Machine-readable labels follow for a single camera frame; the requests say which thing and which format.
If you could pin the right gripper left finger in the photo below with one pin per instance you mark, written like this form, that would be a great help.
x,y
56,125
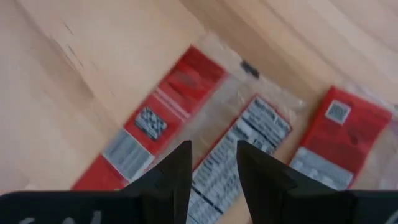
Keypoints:
x,y
140,205

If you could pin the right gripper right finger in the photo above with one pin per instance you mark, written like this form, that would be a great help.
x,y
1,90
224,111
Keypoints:
x,y
280,199

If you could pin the red popcorn bag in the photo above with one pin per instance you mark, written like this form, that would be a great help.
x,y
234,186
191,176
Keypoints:
x,y
174,93
342,140

